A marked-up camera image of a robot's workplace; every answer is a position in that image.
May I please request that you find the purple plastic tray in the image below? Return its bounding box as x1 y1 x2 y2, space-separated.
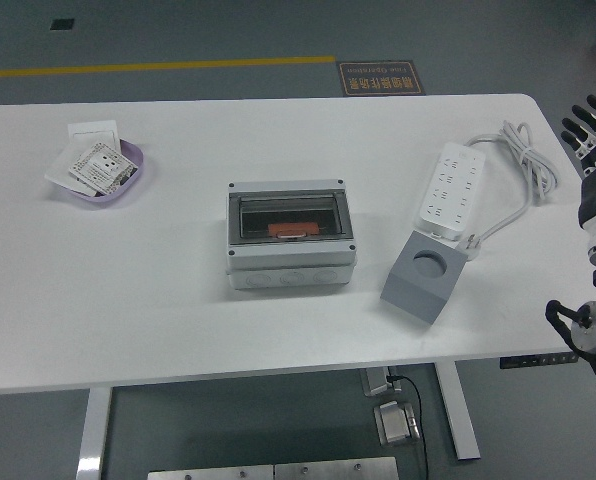
52 138 145 206

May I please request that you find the orange cylinder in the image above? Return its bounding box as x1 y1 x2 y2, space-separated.
267 222 322 241

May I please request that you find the brown floor sign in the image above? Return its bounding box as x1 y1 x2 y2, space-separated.
335 60 423 97

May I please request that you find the white power strip cable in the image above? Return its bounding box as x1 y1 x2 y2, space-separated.
457 119 562 262

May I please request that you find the packaged white socket panel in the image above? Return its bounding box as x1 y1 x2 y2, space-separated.
68 142 140 197

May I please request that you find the grey cube with round hole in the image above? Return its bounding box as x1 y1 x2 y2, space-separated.
379 230 469 327

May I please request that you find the black floor cable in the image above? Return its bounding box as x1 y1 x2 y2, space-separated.
387 367 429 480

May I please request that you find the white power strip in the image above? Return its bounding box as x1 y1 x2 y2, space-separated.
417 141 487 242

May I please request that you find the grey electrical box clear lid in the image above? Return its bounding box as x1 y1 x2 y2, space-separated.
226 179 355 291

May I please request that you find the white table leg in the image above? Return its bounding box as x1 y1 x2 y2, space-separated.
76 387 113 480
433 362 481 461

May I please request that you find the grey metal plate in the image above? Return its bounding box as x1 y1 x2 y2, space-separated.
147 464 274 480

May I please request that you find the white wall switch plate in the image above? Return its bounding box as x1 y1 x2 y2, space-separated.
67 119 122 151

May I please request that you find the silver floor outlet box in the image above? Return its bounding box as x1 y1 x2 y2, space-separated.
373 400 422 447

